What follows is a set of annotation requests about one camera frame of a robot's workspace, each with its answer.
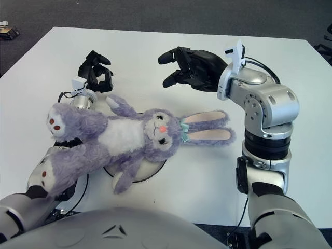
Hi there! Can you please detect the silver robot torso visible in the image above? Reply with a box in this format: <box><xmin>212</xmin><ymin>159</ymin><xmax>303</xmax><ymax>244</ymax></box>
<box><xmin>0</xmin><ymin>207</ymin><xmax>224</xmax><ymax>249</ymax></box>

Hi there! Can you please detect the black cardboard box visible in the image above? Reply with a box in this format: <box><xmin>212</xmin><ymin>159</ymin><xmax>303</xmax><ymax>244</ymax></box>
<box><xmin>0</xmin><ymin>25</ymin><xmax>21</xmax><ymax>40</ymax></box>

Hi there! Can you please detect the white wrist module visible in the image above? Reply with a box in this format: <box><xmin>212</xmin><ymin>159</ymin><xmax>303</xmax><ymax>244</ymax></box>
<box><xmin>71</xmin><ymin>77</ymin><xmax>88</xmax><ymax>94</ymax></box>
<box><xmin>224</xmin><ymin>38</ymin><xmax>246</xmax><ymax>75</ymax></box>

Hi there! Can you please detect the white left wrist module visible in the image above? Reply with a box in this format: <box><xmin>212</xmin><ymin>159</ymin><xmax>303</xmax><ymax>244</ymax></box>
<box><xmin>71</xmin><ymin>77</ymin><xmax>88</xmax><ymax>94</ymax></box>

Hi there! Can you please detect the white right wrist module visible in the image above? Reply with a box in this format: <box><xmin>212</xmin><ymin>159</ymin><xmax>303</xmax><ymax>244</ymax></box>
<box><xmin>224</xmin><ymin>38</ymin><xmax>246</xmax><ymax>75</ymax></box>

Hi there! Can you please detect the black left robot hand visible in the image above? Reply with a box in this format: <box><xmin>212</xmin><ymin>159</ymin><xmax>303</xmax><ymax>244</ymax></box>
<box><xmin>77</xmin><ymin>50</ymin><xmax>115</xmax><ymax>94</ymax></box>

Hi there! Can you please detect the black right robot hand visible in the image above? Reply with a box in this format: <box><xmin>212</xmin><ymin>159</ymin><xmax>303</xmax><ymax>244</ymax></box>
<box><xmin>157</xmin><ymin>46</ymin><xmax>229</xmax><ymax>93</ymax></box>

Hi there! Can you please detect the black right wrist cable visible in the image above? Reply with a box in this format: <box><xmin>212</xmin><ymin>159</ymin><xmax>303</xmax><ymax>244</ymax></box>
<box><xmin>234</xmin><ymin>58</ymin><xmax>282</xmax><ymax>234</ymax></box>

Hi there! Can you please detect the purple plush bunny doll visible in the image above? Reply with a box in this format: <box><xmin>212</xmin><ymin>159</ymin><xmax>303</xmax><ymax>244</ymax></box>
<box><xmin>40</xmin><ymin>94</ymin><xmax>237</xmax><ymax>200</ymax></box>

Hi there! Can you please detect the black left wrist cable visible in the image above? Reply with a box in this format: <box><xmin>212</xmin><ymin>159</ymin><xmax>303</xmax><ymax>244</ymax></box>
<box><xmin>56</xmin><ymin>90</ymin><xmax>90</xmax><ymax>212</ymax></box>

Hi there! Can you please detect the metal table leg bracket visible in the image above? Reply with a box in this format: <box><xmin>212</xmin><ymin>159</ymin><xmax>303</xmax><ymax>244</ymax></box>
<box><xmin>50</xmin><ymin>209</ymin><xmax>78</xmax><ymax>216</ymax></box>
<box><xmin>225</xmin><ymin>231</ymin><xmax>246</xmax><ymax>249</ymax></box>

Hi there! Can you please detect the white plate with black rim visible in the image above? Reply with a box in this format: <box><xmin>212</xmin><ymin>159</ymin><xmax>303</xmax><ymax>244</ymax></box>
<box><xmin>103</xmin><ymin>158</ymin><xmax>168</xmax><ymax>184</ymax></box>

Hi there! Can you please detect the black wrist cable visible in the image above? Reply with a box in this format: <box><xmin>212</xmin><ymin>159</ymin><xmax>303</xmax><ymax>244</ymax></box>
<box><xmin>56</xmin><ymin>90</ymin><xmax>90</xmax><ymax>212</ymax></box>
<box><xmin>234</xmin><ymin>58</ymin><xmax>282</xmax><ymax>234</ymax></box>

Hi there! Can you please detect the black office chair base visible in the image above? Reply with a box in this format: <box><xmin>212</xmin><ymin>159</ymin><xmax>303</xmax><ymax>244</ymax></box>
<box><xmin>313</xmin><ymin>24</ymin><xmax>332</xmax><ymax>60</ymax></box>

